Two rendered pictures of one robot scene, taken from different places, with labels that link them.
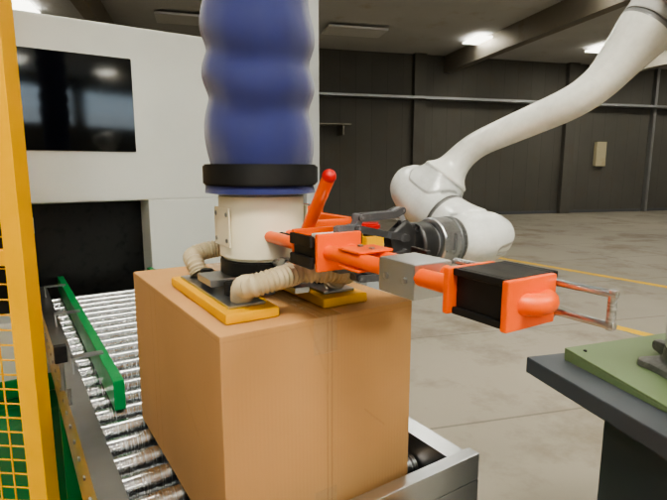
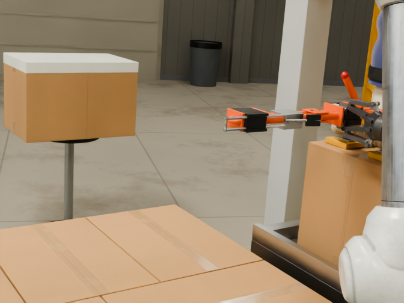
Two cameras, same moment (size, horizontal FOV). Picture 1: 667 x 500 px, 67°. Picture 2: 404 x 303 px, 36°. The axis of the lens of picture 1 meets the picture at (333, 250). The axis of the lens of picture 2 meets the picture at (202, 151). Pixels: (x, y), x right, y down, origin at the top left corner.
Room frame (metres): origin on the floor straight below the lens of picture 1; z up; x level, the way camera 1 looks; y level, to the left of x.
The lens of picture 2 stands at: (0.38, -1.83, 1.40)
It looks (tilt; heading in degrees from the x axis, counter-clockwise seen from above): 14 degrees down; 90
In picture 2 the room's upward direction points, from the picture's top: 4 degrees clockwise
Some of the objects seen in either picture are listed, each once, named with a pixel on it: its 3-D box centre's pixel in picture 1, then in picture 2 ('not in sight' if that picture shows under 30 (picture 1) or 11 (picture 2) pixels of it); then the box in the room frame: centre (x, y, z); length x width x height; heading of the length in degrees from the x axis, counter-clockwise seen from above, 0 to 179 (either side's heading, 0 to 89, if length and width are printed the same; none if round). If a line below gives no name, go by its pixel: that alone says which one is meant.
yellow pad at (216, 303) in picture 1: (218, 287); (373, 135); (0.96, 0.23, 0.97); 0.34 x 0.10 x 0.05; 32
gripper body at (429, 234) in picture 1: (407, 243); (378, 126); (0.87, -0.13, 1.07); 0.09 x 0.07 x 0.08; 123
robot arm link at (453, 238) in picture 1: (437, 241); not in sight; (0.91, -0.19, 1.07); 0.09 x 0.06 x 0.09; 33
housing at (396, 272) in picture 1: (414, 275); (286, 119); (0.62, -0.10, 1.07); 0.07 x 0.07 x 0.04; 32
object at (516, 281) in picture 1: (497, 294); (246, 119); (0.50, -0.17, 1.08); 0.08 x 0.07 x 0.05; 32
